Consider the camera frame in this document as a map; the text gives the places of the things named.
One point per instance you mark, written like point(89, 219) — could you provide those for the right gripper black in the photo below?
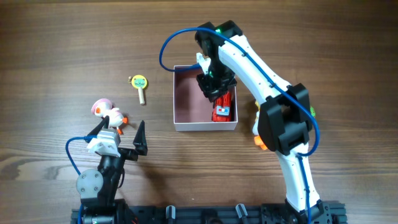
point(216, 86)

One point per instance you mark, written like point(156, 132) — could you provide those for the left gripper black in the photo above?
point(125, 153)

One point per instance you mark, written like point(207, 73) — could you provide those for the red toy fire truck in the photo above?
point(222, 108)

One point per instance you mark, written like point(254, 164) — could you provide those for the pink cardboard box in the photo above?
point(192, 111)

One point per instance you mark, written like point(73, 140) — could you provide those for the white yellow plush duck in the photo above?
point(257, 139)

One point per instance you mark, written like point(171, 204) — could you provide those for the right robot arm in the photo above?
point(283, 122)

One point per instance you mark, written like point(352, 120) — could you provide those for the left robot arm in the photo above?
point(98, 187)

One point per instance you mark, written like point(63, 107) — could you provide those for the pink white duck figurine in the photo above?
point(103, 108)

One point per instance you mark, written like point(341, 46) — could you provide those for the yellow wooden rattle toy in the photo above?
point(139, 82)

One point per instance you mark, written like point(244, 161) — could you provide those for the green patterned ball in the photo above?
point(312, 111)

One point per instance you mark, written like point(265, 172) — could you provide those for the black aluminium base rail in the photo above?
point(326, 212)

